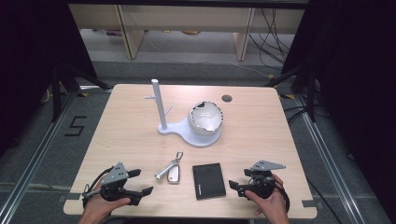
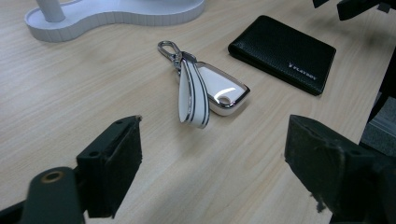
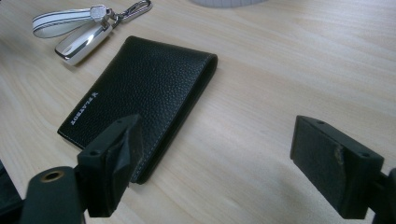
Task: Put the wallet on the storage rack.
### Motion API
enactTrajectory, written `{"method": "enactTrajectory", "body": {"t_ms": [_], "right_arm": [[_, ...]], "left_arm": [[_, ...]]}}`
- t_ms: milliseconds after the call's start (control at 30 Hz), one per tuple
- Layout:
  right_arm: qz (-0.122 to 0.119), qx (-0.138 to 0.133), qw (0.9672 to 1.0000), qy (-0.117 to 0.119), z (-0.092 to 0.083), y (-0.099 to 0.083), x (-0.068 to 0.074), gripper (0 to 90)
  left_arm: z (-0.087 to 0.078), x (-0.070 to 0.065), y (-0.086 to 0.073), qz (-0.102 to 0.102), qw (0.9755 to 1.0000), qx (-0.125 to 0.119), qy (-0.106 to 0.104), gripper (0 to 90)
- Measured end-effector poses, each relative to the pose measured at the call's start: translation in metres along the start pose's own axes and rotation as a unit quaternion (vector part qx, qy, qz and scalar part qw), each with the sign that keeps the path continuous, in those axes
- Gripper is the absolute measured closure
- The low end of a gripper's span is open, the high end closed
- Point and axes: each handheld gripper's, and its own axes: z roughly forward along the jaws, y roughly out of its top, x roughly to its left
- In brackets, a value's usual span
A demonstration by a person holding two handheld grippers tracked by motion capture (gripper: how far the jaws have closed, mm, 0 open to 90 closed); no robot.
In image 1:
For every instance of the light wooden desk frame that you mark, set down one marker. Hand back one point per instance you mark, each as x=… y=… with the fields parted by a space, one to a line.
x=186 y=15

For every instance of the person's left hand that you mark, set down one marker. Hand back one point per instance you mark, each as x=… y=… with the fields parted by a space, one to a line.
x=96 y=210

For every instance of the black curtain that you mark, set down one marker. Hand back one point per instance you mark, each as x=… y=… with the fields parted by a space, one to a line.
x=358 y=77
x=34 y=62

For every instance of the person's right hand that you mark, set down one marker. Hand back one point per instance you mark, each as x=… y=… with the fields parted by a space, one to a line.
x=275 y=205

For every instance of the white key stand with tray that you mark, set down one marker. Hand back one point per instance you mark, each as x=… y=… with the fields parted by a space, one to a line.
x=176 y=129

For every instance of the aluminium floor rail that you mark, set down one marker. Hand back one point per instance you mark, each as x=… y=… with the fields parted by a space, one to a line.
x=34 y=158
x=330 y=158

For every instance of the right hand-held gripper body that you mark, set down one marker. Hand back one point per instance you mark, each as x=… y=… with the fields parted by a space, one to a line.
x=263 y=185

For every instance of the black metal stand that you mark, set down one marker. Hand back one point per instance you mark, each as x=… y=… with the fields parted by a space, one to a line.
x=310 y=96
x=56 y=93

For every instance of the silver key bunch with carabiner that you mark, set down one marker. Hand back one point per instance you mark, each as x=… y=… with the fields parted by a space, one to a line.
x=173 y=174

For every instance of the black wallet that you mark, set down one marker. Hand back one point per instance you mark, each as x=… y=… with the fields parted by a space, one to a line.
x=208 y=181

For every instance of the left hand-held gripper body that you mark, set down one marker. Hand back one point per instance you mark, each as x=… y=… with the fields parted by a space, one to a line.
x=115 y=177

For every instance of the grey tape strip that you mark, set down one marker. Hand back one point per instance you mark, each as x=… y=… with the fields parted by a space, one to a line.
x=311 y=203
x=70 y=196

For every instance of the black tape floor mark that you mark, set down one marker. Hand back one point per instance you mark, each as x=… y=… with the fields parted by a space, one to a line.
x=75 y=126

